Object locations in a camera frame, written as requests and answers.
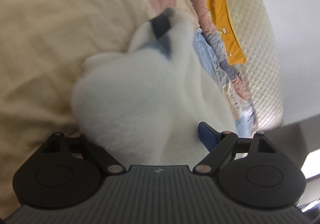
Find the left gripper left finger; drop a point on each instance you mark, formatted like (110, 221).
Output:
(105, 160)

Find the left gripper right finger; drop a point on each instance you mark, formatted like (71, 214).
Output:
(219, 144)

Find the cream striped knit sweater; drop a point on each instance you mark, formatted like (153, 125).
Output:
(144, 106)

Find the cream quilted headboard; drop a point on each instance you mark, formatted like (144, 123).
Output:
(261, 71)

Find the yellow crown pillow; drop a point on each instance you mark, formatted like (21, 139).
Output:
(221, 18)

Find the patchwork plaid duvet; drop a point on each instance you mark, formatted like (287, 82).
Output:
(44, 45)

